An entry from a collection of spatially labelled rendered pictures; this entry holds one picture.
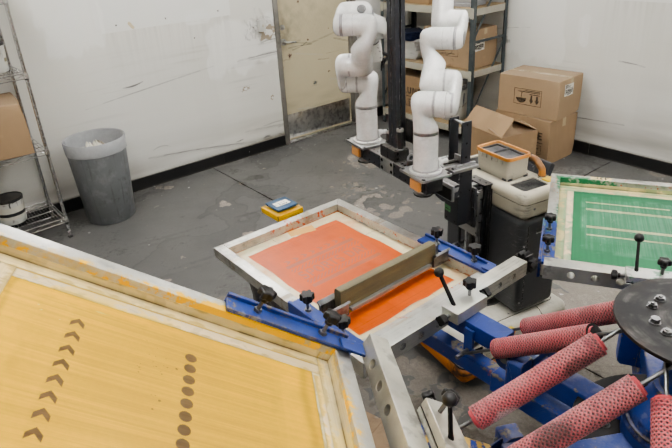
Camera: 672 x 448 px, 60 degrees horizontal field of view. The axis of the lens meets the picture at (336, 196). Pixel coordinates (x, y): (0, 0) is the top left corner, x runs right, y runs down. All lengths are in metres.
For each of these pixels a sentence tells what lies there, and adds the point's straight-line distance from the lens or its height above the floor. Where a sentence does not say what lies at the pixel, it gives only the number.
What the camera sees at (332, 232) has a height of 0.96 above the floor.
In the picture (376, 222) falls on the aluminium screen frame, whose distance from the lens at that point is 2.22.
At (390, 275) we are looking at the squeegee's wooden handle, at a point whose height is 1.03.
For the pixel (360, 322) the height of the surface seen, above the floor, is 0.96.
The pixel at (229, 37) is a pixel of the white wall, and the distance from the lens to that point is 5.54.
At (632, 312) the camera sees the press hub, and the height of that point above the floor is 1.31.
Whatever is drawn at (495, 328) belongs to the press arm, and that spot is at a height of 1.04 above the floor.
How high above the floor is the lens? 2.02
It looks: 25 degrees down
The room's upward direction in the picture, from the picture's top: 3 degrees counter-clockwise
